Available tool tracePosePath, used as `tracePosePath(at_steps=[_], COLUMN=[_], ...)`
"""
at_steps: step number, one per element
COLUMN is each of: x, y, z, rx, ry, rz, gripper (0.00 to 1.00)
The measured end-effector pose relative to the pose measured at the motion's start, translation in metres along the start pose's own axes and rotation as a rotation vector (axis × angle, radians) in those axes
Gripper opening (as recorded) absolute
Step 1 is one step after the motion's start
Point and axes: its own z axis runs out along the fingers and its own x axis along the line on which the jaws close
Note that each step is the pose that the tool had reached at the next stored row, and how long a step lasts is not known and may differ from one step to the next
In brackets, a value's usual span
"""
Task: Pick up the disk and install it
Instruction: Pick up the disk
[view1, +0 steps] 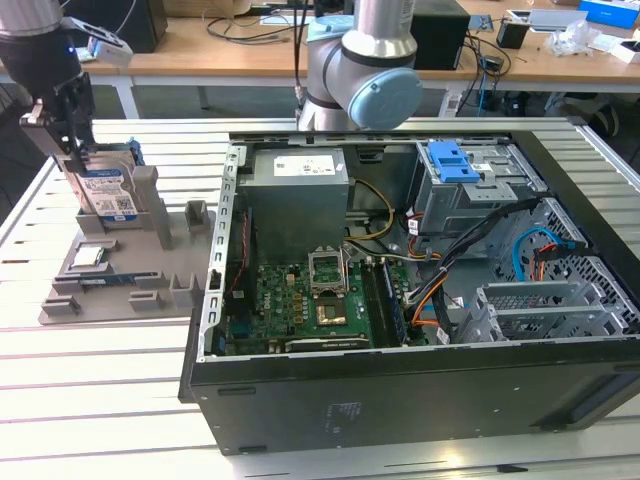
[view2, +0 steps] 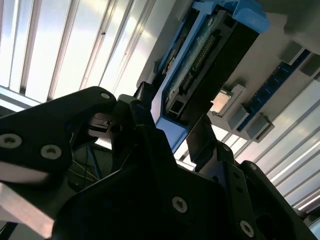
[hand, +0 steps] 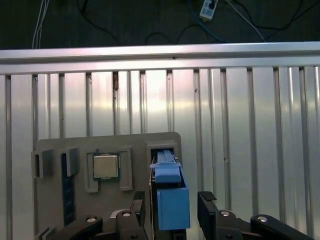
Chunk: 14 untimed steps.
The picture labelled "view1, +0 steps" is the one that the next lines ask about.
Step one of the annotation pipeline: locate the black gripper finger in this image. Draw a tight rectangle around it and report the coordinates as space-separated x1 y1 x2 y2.
52 72 96 169

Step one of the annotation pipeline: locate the hard disk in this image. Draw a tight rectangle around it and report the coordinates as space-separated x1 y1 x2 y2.
52 138 146 224

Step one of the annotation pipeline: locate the metal disk bay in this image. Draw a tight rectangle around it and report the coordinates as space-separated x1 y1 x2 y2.
457 279 639 346

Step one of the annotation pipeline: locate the large black box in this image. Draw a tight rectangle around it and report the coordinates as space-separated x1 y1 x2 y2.
69 0 169 54

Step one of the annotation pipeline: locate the grey parts rack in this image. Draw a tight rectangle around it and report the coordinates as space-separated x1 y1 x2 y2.
38 167 219 326

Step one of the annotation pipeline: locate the wooden desk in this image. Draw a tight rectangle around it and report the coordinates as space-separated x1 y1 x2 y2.
0 0 640 121

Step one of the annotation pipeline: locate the silver CPU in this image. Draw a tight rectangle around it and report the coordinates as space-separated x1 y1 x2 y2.
69 247 106 270

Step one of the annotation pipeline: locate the blue RAM stick on rack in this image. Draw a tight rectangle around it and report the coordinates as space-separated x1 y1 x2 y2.
74 272 161 289

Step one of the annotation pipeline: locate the grey power supply unit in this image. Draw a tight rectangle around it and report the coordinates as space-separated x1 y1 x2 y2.
238 148 351 251

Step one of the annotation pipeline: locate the black case fan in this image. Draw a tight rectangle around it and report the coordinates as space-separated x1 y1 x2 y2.
223 207 257 321

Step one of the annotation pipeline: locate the green motherboard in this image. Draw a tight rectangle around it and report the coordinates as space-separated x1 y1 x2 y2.
227 244 426 351

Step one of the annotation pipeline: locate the metal socket cover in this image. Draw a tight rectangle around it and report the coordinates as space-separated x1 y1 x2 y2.
307 248 347 297

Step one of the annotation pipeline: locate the CPU socket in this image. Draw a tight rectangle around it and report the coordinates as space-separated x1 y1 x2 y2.
314 298 347 326

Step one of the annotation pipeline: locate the black graphics card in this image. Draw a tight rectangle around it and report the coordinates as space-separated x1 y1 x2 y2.
267 335 372 354

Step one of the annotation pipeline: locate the empty black RAM slot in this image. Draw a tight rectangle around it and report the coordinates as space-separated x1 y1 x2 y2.
362 259 384 346

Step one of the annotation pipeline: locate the installed RAM stick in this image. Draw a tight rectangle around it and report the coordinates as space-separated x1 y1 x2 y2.
382 259 407 346

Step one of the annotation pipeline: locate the black speaker box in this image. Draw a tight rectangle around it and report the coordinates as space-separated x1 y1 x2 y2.
412 0 472 71

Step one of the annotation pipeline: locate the metal drive cage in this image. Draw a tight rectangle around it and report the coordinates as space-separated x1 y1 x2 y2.
408 141 546 241

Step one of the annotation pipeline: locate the black open PC case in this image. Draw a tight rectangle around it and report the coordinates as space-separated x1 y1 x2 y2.
178 117 640 456

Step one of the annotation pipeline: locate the small black container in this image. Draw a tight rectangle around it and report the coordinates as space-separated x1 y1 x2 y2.
496 17 530 50

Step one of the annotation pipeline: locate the grey flat box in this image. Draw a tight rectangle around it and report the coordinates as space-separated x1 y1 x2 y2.
527 7 589 34

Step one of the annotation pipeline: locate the crumpled clear plastic bag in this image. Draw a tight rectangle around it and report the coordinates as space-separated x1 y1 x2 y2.
544 19 609 56

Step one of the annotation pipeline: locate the blue cardboard box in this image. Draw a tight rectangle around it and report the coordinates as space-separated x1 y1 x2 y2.
579 0 640 26

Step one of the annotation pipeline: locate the small white box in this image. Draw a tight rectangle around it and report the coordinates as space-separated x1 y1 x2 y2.
614 39 640 65

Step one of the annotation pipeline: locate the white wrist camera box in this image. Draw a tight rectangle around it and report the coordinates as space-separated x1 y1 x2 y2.
64 17 134 64

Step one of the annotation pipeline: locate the blue plastic drive bracket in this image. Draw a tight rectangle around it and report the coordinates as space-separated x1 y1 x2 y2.
428 142 480 185

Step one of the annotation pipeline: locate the orange wire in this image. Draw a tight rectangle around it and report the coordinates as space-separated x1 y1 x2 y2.
409 269 446 329

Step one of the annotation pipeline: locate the black cable bundle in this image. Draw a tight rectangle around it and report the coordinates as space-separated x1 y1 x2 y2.
404 197 546 306

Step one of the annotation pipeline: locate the blue data wire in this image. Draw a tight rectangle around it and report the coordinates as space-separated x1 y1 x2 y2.
514 224 569 296

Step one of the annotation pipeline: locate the red yellow power wire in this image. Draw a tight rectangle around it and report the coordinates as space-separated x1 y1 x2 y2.
532 242 591 281

